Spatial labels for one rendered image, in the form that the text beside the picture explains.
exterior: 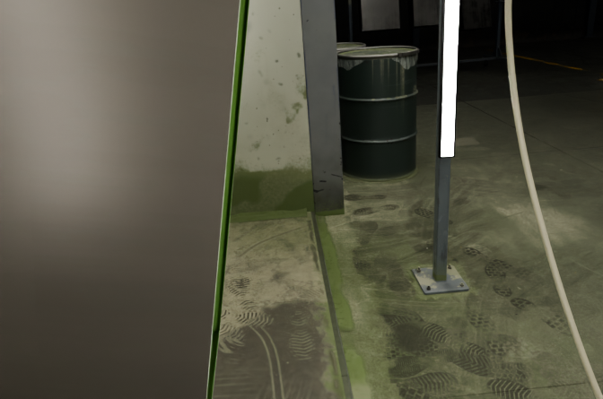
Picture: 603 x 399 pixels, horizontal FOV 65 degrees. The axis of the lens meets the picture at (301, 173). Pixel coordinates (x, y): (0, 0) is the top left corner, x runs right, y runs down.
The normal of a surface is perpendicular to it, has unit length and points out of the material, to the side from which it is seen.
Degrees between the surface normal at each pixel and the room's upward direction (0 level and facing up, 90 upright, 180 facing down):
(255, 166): 90
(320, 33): 90
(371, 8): 81
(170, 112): 90
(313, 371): 0
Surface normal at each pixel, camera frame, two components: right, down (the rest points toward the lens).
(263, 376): -0.07, -0.94
